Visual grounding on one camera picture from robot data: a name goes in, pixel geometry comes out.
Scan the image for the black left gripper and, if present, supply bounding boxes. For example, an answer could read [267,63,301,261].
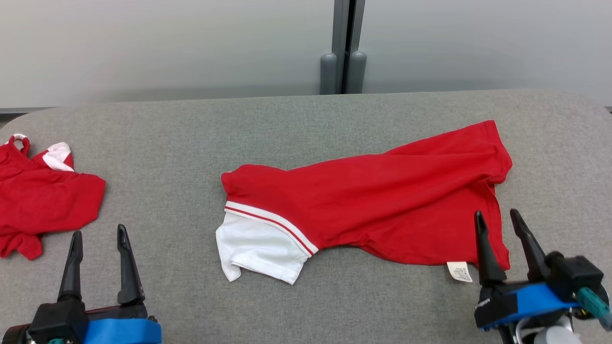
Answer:
[57,224,151,323]

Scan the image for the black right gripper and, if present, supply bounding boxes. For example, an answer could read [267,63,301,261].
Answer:
[473,208,551,331]

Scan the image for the red shorts with white trim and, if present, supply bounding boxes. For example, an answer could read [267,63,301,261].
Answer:
[0,134,107,261]

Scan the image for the red jersey shirt number 23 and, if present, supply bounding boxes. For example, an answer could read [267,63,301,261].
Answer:
[215,119,514,285]

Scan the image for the teal right camera connector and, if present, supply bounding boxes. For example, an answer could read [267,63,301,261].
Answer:
[575,286,612,331]

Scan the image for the grey cylindrical post cap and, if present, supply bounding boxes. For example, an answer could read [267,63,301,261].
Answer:
[348,50,367,94]
[320,53,338,95]

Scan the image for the grey partition post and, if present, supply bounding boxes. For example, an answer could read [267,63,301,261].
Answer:
[331,0,367,95]

